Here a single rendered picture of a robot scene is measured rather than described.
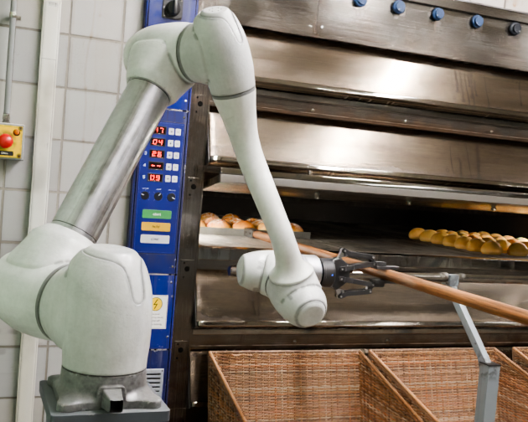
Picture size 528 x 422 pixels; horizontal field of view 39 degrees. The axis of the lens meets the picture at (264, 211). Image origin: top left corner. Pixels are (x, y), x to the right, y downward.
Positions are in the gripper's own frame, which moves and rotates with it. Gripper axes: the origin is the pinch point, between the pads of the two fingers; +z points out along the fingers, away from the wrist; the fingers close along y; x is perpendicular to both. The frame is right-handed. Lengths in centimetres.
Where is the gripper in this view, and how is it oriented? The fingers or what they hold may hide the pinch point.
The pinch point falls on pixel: (385, 274)
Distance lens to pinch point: 200.1
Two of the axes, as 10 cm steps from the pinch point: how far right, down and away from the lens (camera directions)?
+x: 3.8, 0.8, -9.2
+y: -0.8, 10.0, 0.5
